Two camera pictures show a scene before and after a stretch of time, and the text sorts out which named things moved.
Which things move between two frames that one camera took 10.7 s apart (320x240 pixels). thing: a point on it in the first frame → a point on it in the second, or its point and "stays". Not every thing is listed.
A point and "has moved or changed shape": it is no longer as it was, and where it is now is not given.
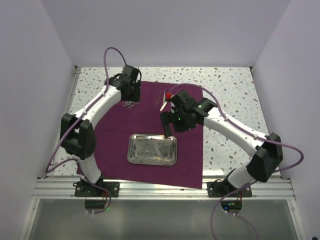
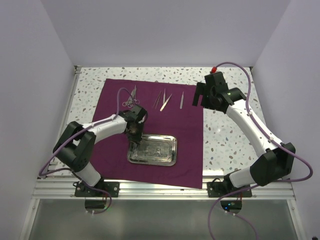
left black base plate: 83,189 stays
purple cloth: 115,123 stays
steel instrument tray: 152,149 stays
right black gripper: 169,117 → 202,89
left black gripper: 135,97 → 137,138
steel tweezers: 164,104 stays
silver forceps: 165,136 has moved or changed shape
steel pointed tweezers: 159,94 stays
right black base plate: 224,189 stays
